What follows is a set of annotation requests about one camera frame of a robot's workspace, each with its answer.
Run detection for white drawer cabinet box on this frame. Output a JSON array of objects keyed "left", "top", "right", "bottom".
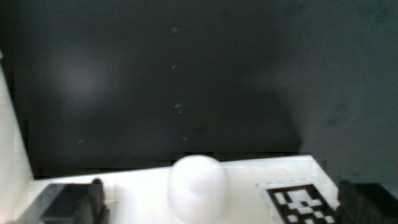
[{"left": 0, "top": 51, "right": 32, "bottom": 224}]

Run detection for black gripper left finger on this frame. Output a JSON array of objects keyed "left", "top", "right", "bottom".
[{"left": 16, "top": 178, "right": 108, "bottom": 224}]

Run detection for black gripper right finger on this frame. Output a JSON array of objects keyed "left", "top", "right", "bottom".
[{"left": 335, "top": 181, "right": 398, "bottom": 224}]

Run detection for white drawer with knob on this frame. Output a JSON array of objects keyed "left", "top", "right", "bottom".
[{"left": 24, "top": 153, "right": 342, "bottom": 224}]

